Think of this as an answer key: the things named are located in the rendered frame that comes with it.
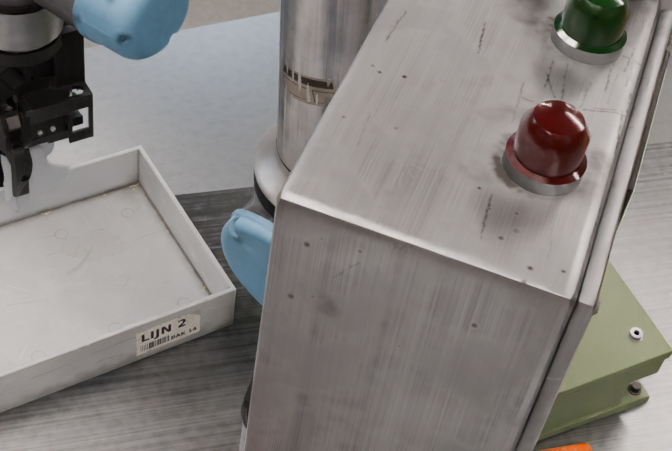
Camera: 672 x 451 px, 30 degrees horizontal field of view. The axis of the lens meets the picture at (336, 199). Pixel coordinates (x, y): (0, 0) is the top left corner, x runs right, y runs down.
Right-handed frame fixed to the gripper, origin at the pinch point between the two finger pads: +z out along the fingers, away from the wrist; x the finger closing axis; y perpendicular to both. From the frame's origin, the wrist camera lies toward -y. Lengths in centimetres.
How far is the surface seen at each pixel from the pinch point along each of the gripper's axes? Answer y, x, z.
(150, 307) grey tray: 7.5, -15.2, 2.8
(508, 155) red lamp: -3, -60, -62
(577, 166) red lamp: -1, -62, -62
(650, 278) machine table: 54, -33, 3
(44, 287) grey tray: -0.2, -9.0, 2.8
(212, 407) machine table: 7.8, -27.1, 3.2
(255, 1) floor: 95, 114, 86
